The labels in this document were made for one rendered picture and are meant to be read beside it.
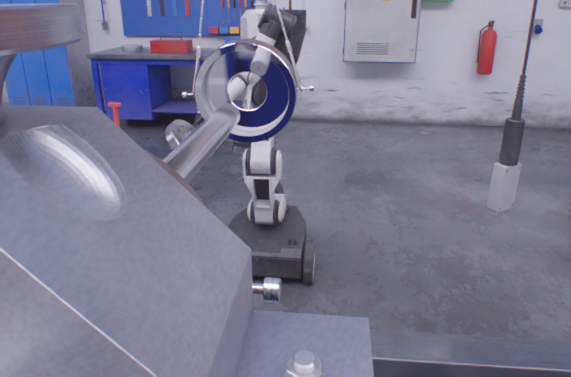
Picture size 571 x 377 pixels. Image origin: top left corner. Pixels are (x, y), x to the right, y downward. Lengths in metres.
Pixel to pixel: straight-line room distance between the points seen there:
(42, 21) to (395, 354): 0.69
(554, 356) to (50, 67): 5.79
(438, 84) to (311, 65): 1.51
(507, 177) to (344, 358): 0.89
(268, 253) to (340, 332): 1.90
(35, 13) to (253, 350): 0.33
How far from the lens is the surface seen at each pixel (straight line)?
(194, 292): 0.36
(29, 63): 6.25
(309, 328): 0.48
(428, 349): 0.84
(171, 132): 1.71
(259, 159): 2.29
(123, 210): 0.37
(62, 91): 6.07
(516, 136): 1.22
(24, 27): 0.32
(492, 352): 0.87
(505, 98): 5.86
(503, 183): 1.25
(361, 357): 0.45
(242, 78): 2.13
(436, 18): 5.54
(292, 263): 2.35
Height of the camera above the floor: 1.42
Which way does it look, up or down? 20 degrees down
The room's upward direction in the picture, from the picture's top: straight up
